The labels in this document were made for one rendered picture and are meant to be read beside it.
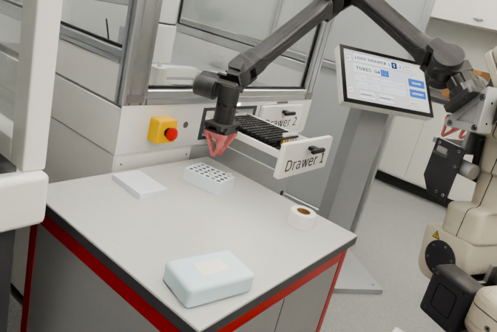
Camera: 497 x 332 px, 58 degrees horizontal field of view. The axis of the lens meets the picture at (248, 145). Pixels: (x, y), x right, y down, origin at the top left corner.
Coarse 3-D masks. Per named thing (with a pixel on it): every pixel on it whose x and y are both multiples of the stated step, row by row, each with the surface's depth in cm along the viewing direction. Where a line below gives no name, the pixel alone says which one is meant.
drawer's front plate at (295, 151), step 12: (288, 144) 130; (300, 144) 135; (312, 144) 141; (324, 144) 148; (288, 156) 132; (300, 156) 138; (312, 156) 144; (324, 156) 152; (276, 168) 132; (288, 168) 135; (300, 168) 141; (312, 168) 148
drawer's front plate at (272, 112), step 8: (288, 104) 186; (296, 104) 190; (264, 112) 172; (272, 112) 177; (280, 112) 181; (296, 112) 191; (272, 120) 179; (280, 120) 183; (288, 128) 191; (296, 128) 196
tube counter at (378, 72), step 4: (376, 68) 222; (376, 72) 221; (380, 72) 222; (384, 72) 223; (388, 72) 224; (392, 72) 225; (396, 72) 226; (384, 76) 222; (388, 76) 223; (392, 76) 224; (396, 76) 225; (400, 76) 226; (404, 76) 227; (400, 80) 225; (404, 80) 226
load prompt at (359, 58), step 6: (354, 54) 220; (360, 54) 221; (354, 60) 218; (360, 60) 220; (366, 60) 221; (372, 60) 223; (378, 60) 224; (384, 60) 226; (378, 66) 223; (384, 66) 224; (390, 66) 226; (396, 66) 227; (402, 66) 229
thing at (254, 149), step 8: (240, 112) 168; (264, 120) 166; (240, 136) 141; (248, 136) 141; (232, 144) 143; (240, 144) 141; (248, 144) 140; (256, 144) 138; (264, 144) 136; (240, 152) 142; (248, 152) 140; (256, 152) 138; (264, 152) 136; (272, 152) 134; (256, 160) 139; (264, 160) 136; (272, 160) 134; (272, 168) 135
